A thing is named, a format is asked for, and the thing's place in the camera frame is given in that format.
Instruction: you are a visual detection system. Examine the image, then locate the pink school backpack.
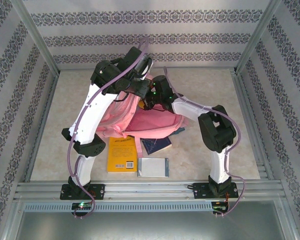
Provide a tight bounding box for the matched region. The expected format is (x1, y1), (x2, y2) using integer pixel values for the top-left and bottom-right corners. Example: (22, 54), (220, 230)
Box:
(96, 72), (191, 156)

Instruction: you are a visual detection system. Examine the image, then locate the dark blue flower-drawing book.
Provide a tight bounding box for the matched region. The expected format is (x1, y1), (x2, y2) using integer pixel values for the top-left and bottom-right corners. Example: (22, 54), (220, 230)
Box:
(141, 136), (173, 156)

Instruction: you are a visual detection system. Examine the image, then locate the yellow paperback book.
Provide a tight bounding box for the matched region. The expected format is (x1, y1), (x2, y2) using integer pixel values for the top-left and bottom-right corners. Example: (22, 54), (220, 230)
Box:
(106, 136), (138, 174)

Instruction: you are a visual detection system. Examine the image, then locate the white notebook grey-blue spine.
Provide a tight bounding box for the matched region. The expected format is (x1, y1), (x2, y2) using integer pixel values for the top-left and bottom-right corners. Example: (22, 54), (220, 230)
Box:
(137, 157), (170, 178)

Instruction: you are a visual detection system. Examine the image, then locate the grey metal sheet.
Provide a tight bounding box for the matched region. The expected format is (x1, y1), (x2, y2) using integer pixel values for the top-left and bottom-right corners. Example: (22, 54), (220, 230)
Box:
(13, 199), (297, 240)

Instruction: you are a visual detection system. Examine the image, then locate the aluminium side rail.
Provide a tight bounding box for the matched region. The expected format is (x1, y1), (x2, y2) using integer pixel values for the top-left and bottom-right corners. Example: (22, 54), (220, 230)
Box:
(229, 69), (276, 181)
(24, 72), (60, 183)

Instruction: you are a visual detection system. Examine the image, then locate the aluminium frame post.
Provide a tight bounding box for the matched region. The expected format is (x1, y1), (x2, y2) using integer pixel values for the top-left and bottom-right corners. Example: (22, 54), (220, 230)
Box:
(233, 0), (283, 76)
(11, 0), (61, 77)

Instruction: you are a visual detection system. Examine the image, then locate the aluminium mounting rail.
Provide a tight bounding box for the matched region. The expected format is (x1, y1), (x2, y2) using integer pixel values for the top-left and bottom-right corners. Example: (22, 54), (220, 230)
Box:
(13, 181), (283, 201)

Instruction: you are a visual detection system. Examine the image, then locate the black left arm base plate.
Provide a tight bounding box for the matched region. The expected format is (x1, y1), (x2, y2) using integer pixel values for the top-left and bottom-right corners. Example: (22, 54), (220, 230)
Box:
(59, 183), (106, 201)

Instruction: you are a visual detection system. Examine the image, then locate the slotted grey cable duct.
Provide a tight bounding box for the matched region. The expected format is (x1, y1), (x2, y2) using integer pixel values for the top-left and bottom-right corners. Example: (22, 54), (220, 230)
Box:
(23, 201), (228, 213)

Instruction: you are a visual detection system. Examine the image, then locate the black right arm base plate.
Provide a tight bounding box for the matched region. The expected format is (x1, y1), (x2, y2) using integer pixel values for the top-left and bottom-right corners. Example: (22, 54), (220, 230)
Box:
(192, 181), (238, 200)

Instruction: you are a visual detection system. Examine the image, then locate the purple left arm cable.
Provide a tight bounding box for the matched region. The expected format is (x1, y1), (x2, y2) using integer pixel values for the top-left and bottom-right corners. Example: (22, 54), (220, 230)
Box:
(67, 36), (151, 220)

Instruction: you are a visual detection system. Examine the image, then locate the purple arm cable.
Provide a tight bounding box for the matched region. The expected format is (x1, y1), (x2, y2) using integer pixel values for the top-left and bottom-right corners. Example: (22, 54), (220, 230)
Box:
(67, 36), (151, 220)
(163, 66), (247, 218)

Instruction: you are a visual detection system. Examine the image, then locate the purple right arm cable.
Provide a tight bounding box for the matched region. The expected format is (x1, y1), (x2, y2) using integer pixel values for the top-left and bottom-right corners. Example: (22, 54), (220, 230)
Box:
(163, 66), (247, 218)

